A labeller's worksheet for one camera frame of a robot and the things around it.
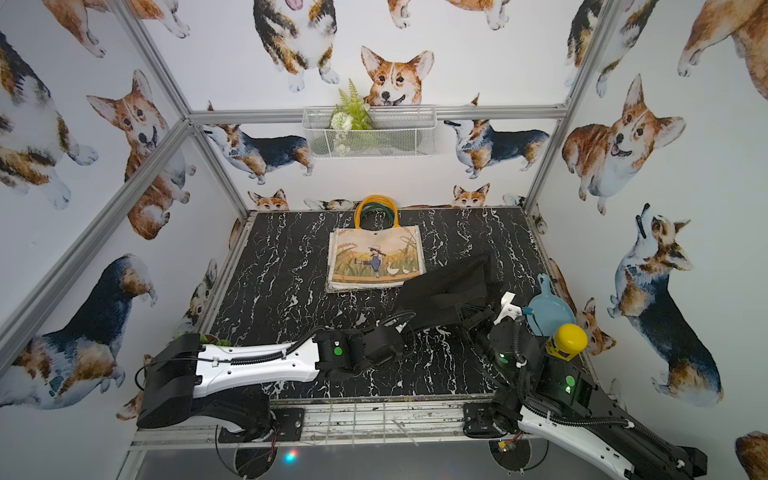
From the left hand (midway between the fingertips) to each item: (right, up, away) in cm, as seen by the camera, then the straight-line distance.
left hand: (397, 339), depth 77 cm
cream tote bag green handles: (-10, +35, +45) cm, 57 cm away
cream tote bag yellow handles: (-8, +21, +30) cm, 38 cm away
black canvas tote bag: (+8, +11, -5) cm, 15 cm away
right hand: (+12, +11, -11) cm, 20 cm away
